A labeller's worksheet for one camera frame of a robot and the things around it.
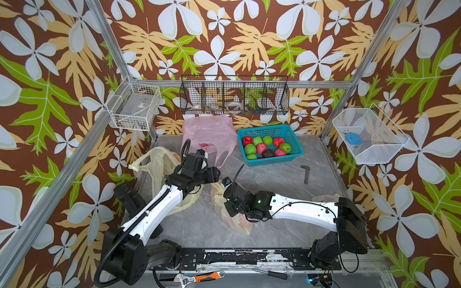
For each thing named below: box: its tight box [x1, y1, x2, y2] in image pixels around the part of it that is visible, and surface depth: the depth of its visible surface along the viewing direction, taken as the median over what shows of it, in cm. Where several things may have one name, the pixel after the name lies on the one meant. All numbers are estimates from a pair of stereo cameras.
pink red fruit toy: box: [256, 142, 268, 155], surface depth 109 cm
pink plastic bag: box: [180, 114, 239, 169], surface depth 110 cm
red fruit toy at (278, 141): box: [273, 136, 286, 148], surface depth 113 cm
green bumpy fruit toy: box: [253, 136, 263, 146], surface depth 113 cm
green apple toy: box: [262, 135, 274, 146], surface depth 114 cm
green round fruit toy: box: [279, 142, 292, 155], surface depth 108 cm
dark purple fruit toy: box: [262, 148, 276, 158], surface depth 106 cm
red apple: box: [242, 135, 254, 148], surface depth 113 cm
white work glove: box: [310, 192, 342, 203], surface depth 95 cm
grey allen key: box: [300, 165, 311, 185], surface depth 103 cm
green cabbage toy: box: [244, 143, 257, 155], surface depth 109 cm
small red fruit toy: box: [274, 148, 287, 157], surface depth 107 cm
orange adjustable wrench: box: [173, 270, 226, 288], surface depth 71 cm
